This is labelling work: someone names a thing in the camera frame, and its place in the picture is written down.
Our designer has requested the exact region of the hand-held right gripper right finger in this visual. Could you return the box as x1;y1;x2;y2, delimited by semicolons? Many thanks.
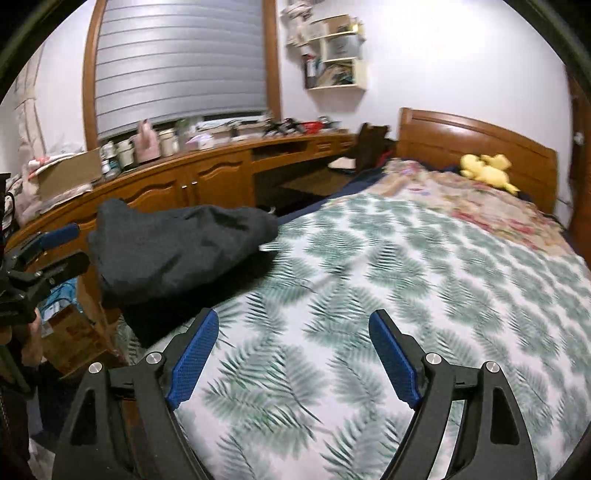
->
368;309;539;480

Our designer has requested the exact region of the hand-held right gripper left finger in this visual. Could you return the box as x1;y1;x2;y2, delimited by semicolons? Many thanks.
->
51;308;220;480

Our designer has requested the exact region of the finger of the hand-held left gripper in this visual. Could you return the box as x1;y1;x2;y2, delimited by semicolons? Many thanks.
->
9;251;91;291
9;224;81;260

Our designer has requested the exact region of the black jacket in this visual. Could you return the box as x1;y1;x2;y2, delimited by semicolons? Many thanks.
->
88;198;280;306

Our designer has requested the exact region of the person's left hand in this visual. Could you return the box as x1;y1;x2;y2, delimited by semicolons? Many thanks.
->
18;309;45;368

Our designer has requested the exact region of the plain cardboard box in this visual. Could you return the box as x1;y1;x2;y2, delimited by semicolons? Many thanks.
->
37;148;105;199

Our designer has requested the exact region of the printed cardboard box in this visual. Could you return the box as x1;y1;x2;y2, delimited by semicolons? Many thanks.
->
41;277;125;374

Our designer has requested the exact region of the leaf-print blanket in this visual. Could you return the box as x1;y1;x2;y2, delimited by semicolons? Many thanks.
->
115;191;591;480

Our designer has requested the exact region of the person's dark clothing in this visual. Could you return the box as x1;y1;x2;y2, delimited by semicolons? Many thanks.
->
0;369;31;462

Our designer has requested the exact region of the pink jug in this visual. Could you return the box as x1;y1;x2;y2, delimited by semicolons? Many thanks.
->
133;119;161;163

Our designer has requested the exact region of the beige curtain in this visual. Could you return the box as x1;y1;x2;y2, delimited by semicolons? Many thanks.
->
14;46;47;153

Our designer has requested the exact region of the floral quilt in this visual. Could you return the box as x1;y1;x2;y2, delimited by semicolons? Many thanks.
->
369;157;578;252

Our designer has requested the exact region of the wooden desk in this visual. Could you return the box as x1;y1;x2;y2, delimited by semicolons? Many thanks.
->
4;131;363;324

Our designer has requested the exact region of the dark blue bedsheet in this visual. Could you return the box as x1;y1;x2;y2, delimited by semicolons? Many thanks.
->
277;178;389;222

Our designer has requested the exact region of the yellow plush toy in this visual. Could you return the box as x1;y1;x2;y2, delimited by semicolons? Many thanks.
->
459;154;520;193

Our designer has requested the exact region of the dark wooden chair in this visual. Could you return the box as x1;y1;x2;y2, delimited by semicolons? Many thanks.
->
355;122;398;174

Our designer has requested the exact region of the grey window blind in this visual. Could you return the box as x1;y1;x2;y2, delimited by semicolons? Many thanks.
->
95;0;271;139

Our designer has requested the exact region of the wooden headboard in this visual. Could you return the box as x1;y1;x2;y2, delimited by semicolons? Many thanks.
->
398;107;559;215

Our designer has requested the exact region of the wooden slatted wardrobe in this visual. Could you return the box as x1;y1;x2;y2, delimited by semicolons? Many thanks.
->
566;65;591;259

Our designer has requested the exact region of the row of books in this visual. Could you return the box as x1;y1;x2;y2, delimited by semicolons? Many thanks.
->
304;55;356;88

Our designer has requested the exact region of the wooden window frame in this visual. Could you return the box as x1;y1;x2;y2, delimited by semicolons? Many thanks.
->
83;0;283;151

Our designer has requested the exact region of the white wall shelf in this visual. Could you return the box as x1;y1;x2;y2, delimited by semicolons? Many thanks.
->
286;14;369;90

